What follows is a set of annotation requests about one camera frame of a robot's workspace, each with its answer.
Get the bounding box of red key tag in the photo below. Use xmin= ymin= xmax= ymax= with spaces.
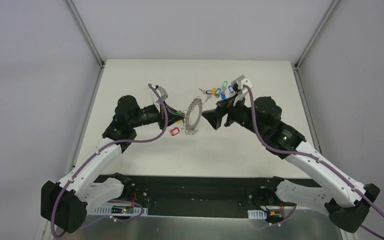
xmin=169 ymin=127 xmax=181 ymax=136

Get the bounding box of silver metal ring disc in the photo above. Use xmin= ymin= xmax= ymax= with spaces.
xmin=183 ymin=97 xmax=204 ymax=136

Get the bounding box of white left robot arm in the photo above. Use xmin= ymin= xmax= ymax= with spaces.
xmin=40 ymin=95 xmax=185 ymax=234

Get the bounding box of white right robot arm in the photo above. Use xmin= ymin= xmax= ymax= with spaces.
xmin=201 ymin=96 xmax=380 ymax=233

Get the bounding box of loose blue key tag left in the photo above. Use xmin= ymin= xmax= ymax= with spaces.
xmin=214 ymin=88 xmax=222 ymax=98

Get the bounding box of loose blue key tag right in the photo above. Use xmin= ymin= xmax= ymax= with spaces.
xmin=227 ymin=85 xmax=236 ymax=96

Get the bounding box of loose green key tag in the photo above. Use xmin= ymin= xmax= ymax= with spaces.
xmin=221 ymin=81 xmax=229 ymax=91

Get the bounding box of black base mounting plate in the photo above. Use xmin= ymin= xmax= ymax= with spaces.
xmin=99 ymin=174 xmax=297 ymax=219

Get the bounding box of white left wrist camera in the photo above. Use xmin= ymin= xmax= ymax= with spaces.
xmin=150 ymin=84 xmax=169 ymax=107

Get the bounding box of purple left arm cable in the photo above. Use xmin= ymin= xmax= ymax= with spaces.
xmin=50 ymin=83 xmax=170 ymax=239

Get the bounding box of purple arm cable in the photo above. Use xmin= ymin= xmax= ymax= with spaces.
xmin=50 ymin=83 xmax=170 ymax=239
xmin=243 ymin=85 xmax=384 ymax=240

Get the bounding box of aluminium frame rail front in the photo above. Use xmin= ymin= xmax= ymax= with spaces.
xmin=49 ymin=181 xmax=349 ymax=211

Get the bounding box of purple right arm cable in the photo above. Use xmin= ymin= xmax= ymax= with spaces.
xmin=243 ymin=85 xmax=384 ymax=240

